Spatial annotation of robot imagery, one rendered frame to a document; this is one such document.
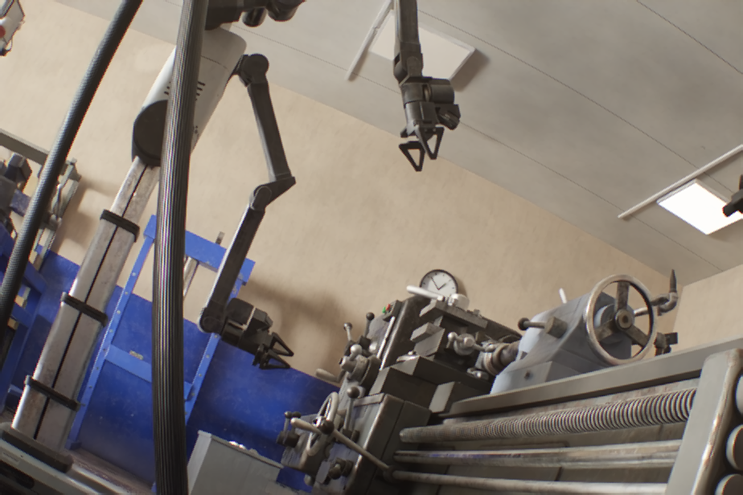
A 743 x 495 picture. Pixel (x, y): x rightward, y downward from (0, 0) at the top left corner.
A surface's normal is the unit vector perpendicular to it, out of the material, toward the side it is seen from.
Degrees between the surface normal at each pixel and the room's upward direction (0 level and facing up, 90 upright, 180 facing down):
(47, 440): 90
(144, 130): 90
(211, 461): 90
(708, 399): 90
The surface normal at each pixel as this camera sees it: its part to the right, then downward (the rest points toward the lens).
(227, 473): 0.31, -0.18
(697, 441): -0.91, -0.40
